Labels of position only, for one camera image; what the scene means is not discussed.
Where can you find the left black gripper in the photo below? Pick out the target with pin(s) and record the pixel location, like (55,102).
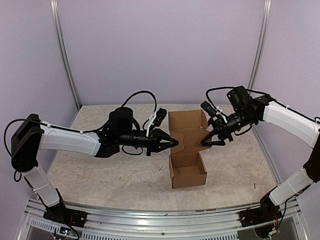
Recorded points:
(154,138)

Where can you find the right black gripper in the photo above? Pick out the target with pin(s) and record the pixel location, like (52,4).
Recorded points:
(221,128)

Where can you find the brown cardboard box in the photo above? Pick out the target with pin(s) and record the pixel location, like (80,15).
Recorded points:
(186,165)

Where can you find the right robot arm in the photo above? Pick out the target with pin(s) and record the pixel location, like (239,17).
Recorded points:
(249,111)

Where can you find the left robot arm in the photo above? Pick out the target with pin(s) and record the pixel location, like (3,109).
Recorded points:
(121,129)

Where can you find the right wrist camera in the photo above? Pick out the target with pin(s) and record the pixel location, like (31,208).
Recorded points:
(213,112)

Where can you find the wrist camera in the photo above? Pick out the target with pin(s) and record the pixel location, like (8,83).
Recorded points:
(213,112)
(155,120)

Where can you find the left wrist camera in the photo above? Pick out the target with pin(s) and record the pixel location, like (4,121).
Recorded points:
(155,120)

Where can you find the front aluminium rail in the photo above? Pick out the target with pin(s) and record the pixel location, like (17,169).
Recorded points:
(105,223)

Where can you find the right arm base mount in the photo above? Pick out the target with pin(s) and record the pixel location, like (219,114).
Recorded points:
(255,216)

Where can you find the right aluminium frame post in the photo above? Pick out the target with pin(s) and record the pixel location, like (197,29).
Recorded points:
(260,43)

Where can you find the aluminium frame post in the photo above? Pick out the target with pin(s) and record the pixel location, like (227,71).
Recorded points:
(54,6)
(260,43)

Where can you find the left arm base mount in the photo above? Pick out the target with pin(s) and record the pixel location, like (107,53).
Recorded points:
(70,217)

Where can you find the left aluminium frame post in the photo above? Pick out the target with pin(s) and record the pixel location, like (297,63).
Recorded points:
(54,6)

